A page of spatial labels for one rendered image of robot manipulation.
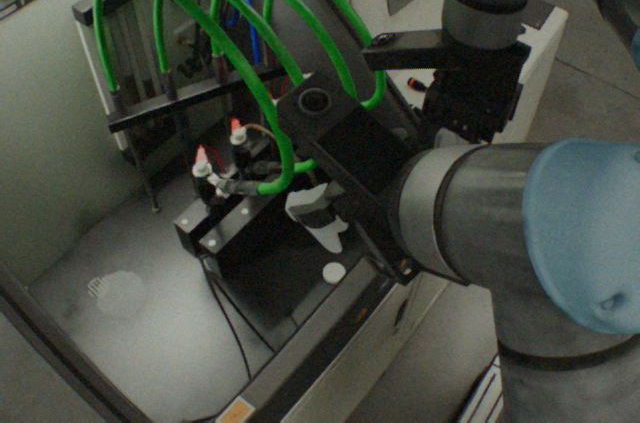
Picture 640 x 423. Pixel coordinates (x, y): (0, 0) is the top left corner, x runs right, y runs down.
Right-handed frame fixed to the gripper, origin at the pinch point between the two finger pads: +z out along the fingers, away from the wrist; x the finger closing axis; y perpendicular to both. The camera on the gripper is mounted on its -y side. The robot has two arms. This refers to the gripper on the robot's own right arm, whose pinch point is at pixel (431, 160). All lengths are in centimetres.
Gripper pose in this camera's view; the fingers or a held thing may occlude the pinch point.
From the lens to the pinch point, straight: 65.3
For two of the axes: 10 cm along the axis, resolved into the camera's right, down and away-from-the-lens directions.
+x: 6.1, -6.1, 5.0
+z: 0.0, 6.3, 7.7
